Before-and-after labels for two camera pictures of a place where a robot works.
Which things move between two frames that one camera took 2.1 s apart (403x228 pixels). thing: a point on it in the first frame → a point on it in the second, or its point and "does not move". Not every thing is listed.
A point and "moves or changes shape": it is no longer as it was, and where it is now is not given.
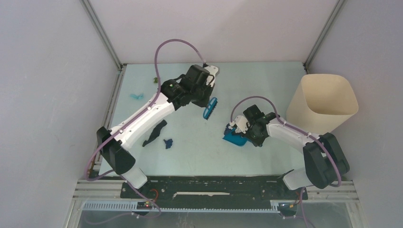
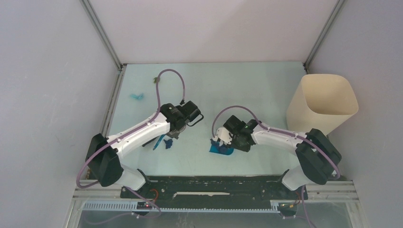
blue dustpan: [235, 139] moves or changes shape
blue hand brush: [210, 108] → [158, 141]
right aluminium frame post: [307, 63] does not move
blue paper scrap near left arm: [168, 143] does not move
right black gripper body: [252, 135] → [237, 145]
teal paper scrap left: [139, 96] does not move
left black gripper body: [201, 95] → [175, 133]
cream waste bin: [321, 103] does not move
